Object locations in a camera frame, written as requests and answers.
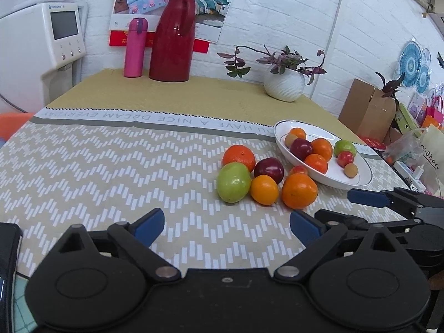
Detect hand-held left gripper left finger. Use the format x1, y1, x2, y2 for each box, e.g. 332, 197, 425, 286
55, 208, 181, 283

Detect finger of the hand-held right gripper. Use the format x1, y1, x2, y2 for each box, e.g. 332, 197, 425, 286
347, 187, 423, 217
314, 209, 422, 241

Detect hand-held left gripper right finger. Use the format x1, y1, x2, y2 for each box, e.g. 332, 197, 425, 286
274, 210, 405, 283

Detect white plate with dark rim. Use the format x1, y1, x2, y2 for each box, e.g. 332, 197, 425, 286
274, 120, 373, 191

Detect bright red apple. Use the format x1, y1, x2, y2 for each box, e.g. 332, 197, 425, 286
337, 151, 355, 168

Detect green apple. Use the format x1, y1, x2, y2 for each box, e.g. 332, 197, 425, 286
217, 162, 251, 203
333, 140, 357, 158

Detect orange tangerine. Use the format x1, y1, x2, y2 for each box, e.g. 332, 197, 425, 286
304, 153, 329, 175
222, 145, 256, 174

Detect dark red apple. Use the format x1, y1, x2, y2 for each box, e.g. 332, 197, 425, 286
289, 138, 313, 162

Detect large orange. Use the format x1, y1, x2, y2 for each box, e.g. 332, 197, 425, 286
281, 173, 319, 210

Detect white power strip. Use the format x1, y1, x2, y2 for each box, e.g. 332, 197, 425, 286
393, 160, 427, 194

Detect flat red box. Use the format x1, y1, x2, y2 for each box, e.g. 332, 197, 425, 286
357, 135, 387, 150

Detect clear plastic bag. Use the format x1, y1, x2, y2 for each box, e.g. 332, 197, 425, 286
382, 128, 430, 168

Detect dark red plum back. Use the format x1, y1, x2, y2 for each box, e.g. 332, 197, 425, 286
254, 157, 285, 184

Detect white paper bag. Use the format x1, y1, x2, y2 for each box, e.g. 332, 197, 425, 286
414, 124, 444, 195

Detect zigzag printed tablecloth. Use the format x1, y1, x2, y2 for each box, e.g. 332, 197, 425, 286
0, 69, 418, 333

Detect cardboard box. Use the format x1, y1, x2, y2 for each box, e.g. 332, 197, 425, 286
338, 78, 398, 142

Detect green box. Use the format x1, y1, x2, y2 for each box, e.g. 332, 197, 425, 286
395, 103, 421, 133

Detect dark purple leafy plant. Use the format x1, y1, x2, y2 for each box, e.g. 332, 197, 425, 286
375, 72, 405, 112

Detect potted plant in white vase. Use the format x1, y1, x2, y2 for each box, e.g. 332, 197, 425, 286
217, 44, 327, 103

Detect black smartphone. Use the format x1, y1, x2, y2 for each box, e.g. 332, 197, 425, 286
0, 222, 23, 333

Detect orange plastic basin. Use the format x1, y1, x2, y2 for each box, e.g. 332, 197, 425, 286
0, 112, 32, 140

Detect pink water bottle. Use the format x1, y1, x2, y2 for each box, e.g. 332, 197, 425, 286
124, 17, 150, 78

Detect red thermos jug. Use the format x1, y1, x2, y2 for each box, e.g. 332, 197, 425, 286
149, 0, 198, 83

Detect white water dispenser with screen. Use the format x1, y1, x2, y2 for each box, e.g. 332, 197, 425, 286
0, 2, 90, 114

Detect blue round wall decoration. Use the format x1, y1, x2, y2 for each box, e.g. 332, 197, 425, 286
395, 39, 433, 95

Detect white wall pipe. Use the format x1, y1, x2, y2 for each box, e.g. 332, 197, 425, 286
311, 0, 348, 98

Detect bedding wall poster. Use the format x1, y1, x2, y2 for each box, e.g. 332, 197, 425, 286
109, 0, 241, 55

